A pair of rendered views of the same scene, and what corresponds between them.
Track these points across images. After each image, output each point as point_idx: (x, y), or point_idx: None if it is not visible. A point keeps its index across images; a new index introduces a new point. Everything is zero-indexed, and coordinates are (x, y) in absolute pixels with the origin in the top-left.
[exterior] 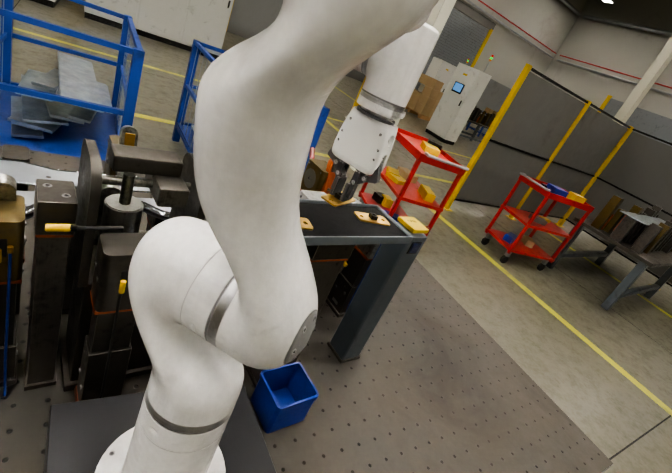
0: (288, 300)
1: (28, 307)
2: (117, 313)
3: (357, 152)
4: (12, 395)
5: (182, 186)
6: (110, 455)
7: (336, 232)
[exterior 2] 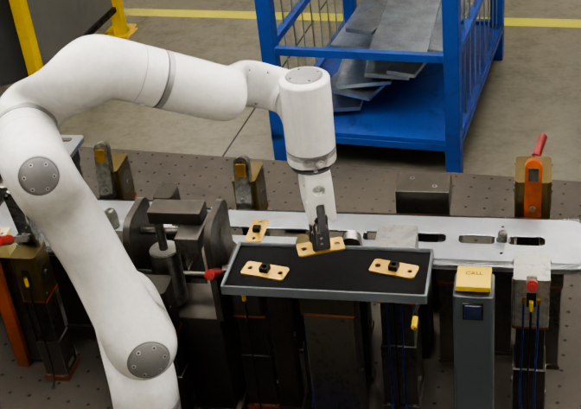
0: (116, 329)
1: None
2: None
3: (303, 201)
4: None
5: (194, 234)
6: None
7: (309, 284)
